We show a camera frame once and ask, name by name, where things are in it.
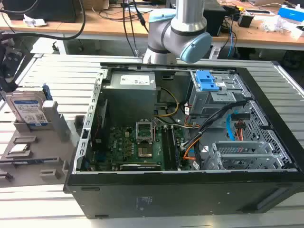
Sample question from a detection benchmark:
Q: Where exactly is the RAM stick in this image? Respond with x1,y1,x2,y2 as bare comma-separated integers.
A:
0,159,58,165

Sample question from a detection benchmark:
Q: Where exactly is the black RAM slot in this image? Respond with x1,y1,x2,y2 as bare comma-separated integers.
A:
161,125,173,171
170,126,182,171

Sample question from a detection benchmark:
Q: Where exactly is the large black box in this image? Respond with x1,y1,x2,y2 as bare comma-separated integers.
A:
1,0,82,23

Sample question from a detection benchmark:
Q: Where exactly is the metal rear slot panel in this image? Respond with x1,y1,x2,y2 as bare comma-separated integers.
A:
73,69,105,174

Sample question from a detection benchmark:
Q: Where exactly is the black cable with connector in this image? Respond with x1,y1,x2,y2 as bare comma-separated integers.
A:
132,0,150,33

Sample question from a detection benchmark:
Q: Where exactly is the crumpled white paper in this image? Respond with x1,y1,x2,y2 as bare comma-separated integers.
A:
22,13,48,27

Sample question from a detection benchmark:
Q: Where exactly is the blue hanging cable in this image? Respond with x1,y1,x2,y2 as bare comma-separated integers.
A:
226,30,236,58

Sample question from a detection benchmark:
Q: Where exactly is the blue data wire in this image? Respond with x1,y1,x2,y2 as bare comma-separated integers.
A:
226,111,238,143

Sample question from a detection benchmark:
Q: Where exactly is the orange wire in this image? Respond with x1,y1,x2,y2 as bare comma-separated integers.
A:
182,136,203,160

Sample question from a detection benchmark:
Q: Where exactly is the blue white box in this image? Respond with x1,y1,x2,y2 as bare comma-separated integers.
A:
277,4,304,25

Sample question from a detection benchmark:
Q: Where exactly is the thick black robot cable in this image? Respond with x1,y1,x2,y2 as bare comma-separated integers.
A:
0,0,86,41

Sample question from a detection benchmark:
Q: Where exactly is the hard disk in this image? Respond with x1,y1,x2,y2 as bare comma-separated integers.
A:
4,83,53,131

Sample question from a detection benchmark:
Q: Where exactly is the green motherboard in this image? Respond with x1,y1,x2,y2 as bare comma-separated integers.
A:
91,124,189,171

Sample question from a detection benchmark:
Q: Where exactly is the cardboard box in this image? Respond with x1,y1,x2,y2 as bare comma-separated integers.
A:
80,0,110,10

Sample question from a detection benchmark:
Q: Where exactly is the CPU socket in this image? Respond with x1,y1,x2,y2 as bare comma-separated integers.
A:
137,145,153,159

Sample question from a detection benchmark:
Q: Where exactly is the metal socket cover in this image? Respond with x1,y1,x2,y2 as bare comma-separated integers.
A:
135,121,155,144

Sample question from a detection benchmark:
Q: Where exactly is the yellow wire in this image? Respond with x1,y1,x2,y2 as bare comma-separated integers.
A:
153,87,180,118

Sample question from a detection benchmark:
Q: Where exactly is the grey drive cage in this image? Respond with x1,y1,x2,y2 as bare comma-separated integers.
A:
189,70,253,117

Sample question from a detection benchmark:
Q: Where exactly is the grey metal disk bay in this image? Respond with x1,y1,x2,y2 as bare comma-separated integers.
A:
201,141,293,171

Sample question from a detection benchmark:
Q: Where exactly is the silver CPU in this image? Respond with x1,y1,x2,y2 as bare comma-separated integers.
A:
9,143,31,154

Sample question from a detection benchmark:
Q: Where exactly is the blue plastic latch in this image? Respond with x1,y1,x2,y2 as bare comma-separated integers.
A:
195,70,220,92

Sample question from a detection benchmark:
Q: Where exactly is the white plastic wrap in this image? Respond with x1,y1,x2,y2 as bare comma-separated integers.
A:
260,15,298,33

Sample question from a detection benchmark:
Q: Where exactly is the black plug power wire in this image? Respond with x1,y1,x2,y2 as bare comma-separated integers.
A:
231,113,251,141

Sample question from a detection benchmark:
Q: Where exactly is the wooden desk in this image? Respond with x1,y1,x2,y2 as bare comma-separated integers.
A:
210,6,304,51
0,9,151,38

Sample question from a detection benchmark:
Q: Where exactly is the black wire bundle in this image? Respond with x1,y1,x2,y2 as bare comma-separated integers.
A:
182,99,248,151

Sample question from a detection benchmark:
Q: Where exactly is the grey wire bundle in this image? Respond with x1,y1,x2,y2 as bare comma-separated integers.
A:
153,117,200,130

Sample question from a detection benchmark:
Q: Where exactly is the small black box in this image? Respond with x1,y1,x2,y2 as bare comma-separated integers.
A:
237,13,255,28

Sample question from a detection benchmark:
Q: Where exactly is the black computer tower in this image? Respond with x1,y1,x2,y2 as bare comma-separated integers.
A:
203,2,227,38

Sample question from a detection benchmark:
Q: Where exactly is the black graphics card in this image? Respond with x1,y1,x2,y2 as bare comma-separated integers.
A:
119,162,165,171

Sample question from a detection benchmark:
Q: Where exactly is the black PC case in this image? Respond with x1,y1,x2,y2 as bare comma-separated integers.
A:
63,62,304,219

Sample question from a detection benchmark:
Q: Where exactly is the grey parts rack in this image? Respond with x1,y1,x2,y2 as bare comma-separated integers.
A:
0,99,86,189

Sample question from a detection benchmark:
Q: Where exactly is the grey power supply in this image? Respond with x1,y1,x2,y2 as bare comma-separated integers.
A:
102,71,158,121

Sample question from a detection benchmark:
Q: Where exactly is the thin black hanging cable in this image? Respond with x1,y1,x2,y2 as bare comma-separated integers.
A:
121,0,139,57

